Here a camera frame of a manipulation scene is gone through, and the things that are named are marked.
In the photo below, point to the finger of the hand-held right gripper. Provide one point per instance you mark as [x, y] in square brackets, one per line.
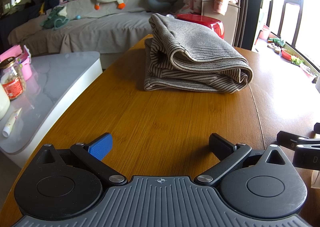
[317, 127]
[290, 138]

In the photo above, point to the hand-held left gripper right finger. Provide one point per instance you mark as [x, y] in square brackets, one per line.
[222, 145]

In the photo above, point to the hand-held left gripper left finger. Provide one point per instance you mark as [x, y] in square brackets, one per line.
[101, 147]

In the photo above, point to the grey striped knit garment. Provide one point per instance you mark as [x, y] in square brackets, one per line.
[195, 49]

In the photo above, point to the green toy lettuce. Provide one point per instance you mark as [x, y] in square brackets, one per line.
[297, 60]

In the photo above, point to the red toy container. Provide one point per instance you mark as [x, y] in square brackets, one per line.
[288, 54]

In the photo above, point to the white marble side table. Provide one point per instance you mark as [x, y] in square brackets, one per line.
[55, 79]

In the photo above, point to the white squeeze tube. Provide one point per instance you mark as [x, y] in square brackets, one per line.
[11, 123]

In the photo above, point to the green toy pile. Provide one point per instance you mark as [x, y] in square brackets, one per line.
[277, 42]

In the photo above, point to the white round container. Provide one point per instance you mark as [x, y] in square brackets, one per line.
[3, 104]

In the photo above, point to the glass jar of peanuts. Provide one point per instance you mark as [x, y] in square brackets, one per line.
[13, 84]

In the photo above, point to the pink storage box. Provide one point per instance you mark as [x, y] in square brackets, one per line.
[25, 69]

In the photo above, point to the pink cup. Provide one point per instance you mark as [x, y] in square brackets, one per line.
[264, 32]

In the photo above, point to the grey covered sofa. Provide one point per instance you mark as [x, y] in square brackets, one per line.
[100, 32]

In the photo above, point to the red plastic stool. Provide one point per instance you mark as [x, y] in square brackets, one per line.
[217, 28]

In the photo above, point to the small blue toy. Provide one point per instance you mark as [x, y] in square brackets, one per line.
[78, 17]

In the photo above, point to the green dinosaur plush toy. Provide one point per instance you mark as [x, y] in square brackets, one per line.
[56, 19]

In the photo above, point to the brown curtain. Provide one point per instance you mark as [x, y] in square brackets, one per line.
[246, 4]

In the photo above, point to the brown window frame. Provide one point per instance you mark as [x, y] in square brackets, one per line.
[297, 29]

